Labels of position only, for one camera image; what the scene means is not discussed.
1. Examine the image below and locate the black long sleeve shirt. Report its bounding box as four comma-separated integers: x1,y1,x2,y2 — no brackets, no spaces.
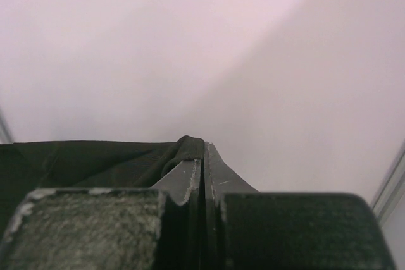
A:
1,135,204,235

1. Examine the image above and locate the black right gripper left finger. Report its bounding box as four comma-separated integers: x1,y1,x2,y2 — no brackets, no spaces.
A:
1,160,202,269

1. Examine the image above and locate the right corner frame post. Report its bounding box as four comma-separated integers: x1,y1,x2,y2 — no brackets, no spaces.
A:
371,142,404,226

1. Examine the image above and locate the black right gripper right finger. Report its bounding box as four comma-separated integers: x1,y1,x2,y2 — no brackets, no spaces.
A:
204,143,396,269

